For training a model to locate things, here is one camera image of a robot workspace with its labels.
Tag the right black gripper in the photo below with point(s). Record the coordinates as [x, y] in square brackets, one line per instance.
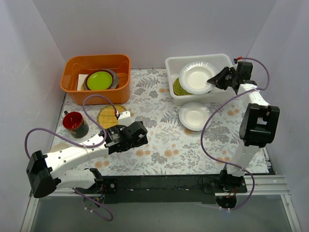
[228, 79]

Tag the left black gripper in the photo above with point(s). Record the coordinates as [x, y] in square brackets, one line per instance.
[139, 136]

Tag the white deep plate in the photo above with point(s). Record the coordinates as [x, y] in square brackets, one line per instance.
[194, 115]
[194, 77]

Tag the green dotted scalloped plate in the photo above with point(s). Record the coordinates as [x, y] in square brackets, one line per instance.
[178, 90]

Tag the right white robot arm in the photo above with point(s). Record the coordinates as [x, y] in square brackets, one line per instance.
[258, 126]

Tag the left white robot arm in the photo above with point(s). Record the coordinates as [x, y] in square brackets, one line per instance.
[51, 171]

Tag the white plastic bin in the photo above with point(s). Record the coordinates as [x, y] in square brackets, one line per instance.
[175, 64]

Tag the stack of dark plates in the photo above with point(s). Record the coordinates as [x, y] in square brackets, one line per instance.
[115, 79]

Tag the white card in bin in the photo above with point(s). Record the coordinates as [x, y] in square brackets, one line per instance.
[81, 79]

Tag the round bamboo mat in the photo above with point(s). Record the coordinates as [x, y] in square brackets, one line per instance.
[106, 117]

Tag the floral table cloth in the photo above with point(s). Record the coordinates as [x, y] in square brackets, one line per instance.
[172, 148]

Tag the black mug red inside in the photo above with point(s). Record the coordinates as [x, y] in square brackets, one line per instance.
[75, 123]

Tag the lime green round plate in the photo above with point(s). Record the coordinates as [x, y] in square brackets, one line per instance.
[100, 80]

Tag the small cream dish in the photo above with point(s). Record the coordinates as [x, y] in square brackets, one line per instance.
[58, 147]

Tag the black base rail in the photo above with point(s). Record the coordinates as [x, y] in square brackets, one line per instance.
[161, 188]

